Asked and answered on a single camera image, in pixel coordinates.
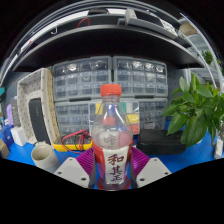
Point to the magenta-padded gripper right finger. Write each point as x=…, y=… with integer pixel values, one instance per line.
x=153, y=171

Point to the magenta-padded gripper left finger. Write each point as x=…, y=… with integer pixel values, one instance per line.
x=71, y=171

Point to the clear red-capped drink bottle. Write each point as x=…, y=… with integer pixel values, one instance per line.
x=112, y=150

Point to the yellow multimeter with red leads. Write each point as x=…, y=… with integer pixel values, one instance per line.
x=71, y=141

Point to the white and grey mug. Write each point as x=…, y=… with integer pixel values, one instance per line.
x=45, y=156

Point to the black flat carrying case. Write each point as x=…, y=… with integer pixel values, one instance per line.
x=160, y=141

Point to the grey small-parts drawer cabinet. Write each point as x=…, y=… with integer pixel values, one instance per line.
x=152, y=115
x=140, y=76
x=81, y=78
x=73, y=116

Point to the clear organizer box coloured parts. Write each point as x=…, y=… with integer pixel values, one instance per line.
x=133, y=116

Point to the black zippered case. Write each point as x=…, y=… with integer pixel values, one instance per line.
x=39, y=121

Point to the white power adapter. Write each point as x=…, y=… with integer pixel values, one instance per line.
x=219, y=148

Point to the green potted plant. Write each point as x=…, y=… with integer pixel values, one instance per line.
x=193, y=113

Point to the dark grey flat box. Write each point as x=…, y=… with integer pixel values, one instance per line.
x=15, y=111

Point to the white perforated tray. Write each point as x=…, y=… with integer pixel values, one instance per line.
x=36, y=83

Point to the dark workbench shelf unit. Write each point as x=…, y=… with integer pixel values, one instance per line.
x=110, y=40

